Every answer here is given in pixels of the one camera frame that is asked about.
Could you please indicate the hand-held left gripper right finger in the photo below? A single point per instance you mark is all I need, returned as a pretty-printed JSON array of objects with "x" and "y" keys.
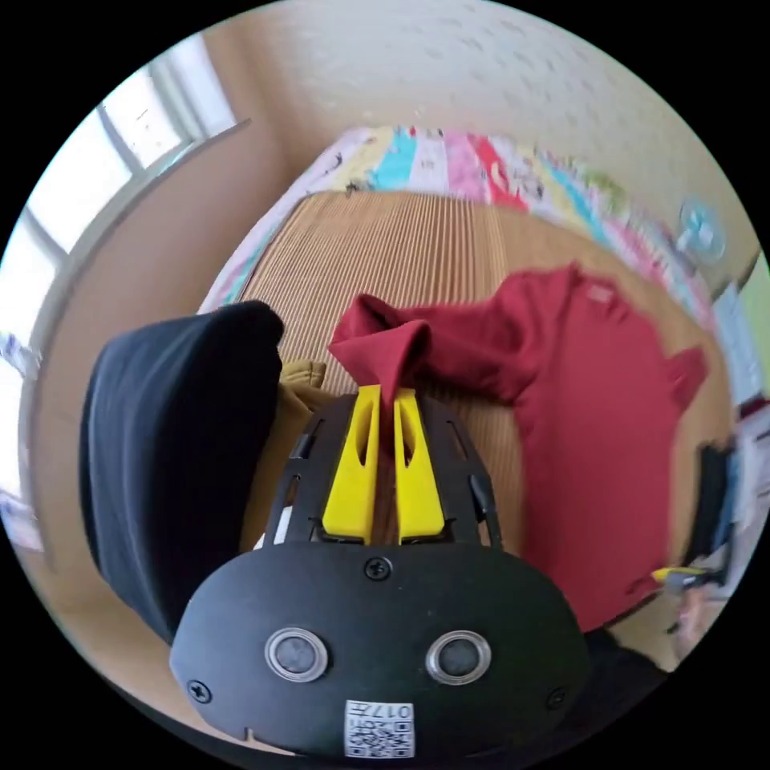
[{"x": 418, "y": 499}]

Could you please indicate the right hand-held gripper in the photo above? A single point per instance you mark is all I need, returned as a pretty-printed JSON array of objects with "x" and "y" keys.
[{"x": 714, "y": 505}]

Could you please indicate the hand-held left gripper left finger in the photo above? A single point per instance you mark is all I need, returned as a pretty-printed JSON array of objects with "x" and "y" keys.
[{"x": 352, "y": 493}]

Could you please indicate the red long sleeve shirt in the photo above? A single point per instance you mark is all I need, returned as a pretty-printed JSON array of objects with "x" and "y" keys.
[{"x": 577, "y": 409}]

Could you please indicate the person's right hand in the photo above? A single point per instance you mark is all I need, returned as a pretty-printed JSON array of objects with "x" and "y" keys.
[{"x": 692, "y": 619}]

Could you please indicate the pile of clothes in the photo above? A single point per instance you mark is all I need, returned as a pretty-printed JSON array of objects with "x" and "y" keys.
[{"x": 174, "y": 445}]

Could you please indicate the bed with woven mat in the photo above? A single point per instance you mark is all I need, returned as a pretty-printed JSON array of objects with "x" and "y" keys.
[{"x": 397, "y": 252}]

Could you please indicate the blue fan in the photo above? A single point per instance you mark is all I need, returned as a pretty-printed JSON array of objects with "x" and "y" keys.
[{"x": 701, "y": 231}]

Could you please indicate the window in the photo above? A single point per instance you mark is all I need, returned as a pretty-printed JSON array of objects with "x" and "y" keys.
[{"x": 72, "y": 198}]

